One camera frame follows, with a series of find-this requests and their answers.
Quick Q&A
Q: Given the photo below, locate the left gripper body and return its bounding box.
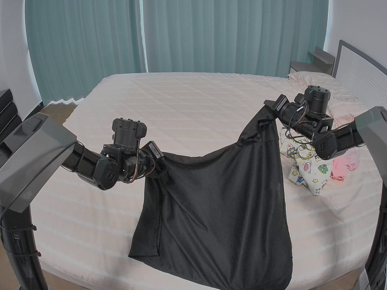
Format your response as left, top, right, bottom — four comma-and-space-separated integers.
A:
122, 141, 167, 183

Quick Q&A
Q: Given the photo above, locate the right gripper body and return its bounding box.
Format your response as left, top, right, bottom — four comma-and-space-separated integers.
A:
264, 94, 307, 130

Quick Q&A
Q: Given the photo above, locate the black garment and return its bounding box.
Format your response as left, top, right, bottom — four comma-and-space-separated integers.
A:
128, 105, 294, 290

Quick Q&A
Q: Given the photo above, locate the bed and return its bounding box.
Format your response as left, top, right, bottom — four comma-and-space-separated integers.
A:
29, 39, 387, 290

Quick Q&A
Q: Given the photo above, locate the pale pink pillow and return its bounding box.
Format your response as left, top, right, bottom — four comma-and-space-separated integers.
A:
287, 71, 363, 123

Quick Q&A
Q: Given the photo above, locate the grey bedside table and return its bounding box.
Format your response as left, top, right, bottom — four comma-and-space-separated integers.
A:
290, 47, 335, 78

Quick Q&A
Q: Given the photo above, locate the white printed pyjama garment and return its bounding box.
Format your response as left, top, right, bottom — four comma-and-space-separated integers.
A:
280, 127, 333, 196

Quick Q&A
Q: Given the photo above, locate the pink garment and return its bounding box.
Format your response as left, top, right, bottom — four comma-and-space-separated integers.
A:
330, 148, 360, 182

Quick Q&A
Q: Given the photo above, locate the blue-green curtain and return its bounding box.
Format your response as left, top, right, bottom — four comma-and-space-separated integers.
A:
142, 0, 330, 78
26, 0, 149, 105

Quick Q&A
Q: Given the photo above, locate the black chest of drawers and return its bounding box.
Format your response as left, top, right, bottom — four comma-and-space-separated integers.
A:
0, 89, 23, 144

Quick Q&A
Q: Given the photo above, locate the black cable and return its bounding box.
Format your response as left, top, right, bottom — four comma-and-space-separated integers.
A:
284, 109, 316, 146

